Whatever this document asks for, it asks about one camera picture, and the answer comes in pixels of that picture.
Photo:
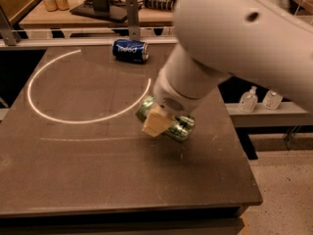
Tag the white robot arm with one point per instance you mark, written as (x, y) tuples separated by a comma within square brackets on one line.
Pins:
[(256, 40)]

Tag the metal guard rail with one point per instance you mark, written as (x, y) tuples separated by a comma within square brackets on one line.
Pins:
[(12, 41)]

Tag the clear plastic bottle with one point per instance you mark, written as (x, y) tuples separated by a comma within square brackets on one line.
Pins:
[(272, 100)]

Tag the black power strip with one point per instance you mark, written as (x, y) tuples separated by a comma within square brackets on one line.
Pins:
[(164, 5)]

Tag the grey side shelf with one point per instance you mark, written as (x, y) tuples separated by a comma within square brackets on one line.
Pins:
[(288, 114)]

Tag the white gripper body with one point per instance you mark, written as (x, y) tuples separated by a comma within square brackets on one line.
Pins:
[(170, 99)]

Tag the blue Pepsi can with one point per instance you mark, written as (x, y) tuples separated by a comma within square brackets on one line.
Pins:
[(130, 50)]

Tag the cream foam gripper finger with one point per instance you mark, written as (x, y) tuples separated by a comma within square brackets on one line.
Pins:
[(157, 121)]

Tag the green soda can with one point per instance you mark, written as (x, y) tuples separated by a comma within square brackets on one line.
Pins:
[(181, 128)]

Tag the clear sanitizer pump bottle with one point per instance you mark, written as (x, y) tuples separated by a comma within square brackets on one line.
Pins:
[(248, 100)]

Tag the black monitor stand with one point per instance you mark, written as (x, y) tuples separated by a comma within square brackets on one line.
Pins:
[(101, 10)]

